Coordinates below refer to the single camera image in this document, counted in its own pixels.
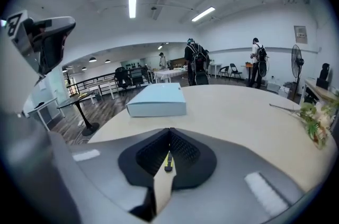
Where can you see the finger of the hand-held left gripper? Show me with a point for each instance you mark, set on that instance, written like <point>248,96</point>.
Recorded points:
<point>51,45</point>

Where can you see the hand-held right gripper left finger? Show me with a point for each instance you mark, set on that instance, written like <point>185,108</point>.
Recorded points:
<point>106,170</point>

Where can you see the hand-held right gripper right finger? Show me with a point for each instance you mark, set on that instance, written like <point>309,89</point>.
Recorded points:
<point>225,172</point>

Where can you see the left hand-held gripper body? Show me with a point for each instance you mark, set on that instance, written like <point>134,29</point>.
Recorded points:
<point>19,32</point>

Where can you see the yellow and black utility knife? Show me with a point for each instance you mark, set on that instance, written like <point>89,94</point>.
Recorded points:
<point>168,163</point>

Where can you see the black metal railing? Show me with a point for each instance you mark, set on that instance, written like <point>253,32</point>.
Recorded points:
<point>90,82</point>

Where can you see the beige table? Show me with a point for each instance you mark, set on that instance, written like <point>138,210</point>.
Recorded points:
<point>238,114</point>

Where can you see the white desk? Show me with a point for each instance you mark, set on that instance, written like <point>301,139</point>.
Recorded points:
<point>42,106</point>

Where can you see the light blue flat box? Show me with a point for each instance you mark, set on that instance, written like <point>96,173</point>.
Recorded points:
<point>159,99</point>

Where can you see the long ceiling light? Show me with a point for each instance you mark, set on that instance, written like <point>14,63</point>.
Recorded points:
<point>132,4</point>
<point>203,14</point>

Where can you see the white boxes on floor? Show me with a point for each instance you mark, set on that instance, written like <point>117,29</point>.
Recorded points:
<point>278,90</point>

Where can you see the white flower bouquet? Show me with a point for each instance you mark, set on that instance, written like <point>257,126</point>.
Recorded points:
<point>316,117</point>

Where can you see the table with white cloth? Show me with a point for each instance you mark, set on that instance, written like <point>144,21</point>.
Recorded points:
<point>169,74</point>

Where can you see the black backpack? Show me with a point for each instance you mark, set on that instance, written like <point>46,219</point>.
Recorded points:
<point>200,58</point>
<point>261,53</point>

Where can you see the wooden side desk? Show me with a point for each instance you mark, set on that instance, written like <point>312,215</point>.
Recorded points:
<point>317,91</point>

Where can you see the black standing fan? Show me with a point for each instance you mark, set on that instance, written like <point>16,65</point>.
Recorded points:
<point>297,61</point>

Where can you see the black statue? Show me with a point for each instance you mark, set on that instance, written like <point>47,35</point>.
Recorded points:
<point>323,76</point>

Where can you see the round black pedestal table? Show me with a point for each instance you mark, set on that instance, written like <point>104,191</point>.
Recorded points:
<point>76,102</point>

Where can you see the grey wall panel box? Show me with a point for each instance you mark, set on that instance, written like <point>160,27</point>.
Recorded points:
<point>300,34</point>

